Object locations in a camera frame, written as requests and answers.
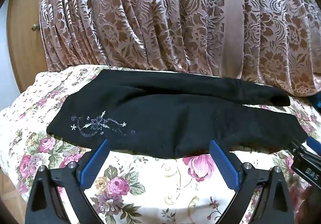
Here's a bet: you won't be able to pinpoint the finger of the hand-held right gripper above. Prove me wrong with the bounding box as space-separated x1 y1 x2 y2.
282 137 309 158
305 136 321 152

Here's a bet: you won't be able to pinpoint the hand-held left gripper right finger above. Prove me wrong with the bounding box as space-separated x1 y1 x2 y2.
209 139 294 224

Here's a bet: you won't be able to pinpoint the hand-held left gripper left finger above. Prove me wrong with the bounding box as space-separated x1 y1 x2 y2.
25 139 111 224

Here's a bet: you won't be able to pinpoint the black embroidered pants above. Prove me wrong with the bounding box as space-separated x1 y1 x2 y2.
47 69 309 159

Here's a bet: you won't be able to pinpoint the blue object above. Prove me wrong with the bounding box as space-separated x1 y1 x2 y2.
310 95 321 112

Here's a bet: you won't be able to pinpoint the floral bedspread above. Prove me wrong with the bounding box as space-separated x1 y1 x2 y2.
0 65 321 224

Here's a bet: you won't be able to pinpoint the wooden door with knob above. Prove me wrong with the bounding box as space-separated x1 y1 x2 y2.
6 0 48 92

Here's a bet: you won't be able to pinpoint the plain pink curtain band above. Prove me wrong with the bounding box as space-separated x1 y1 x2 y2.
220 0 248 76

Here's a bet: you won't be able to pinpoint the brown floral curtain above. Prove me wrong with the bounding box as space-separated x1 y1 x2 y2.
39 0 321 97

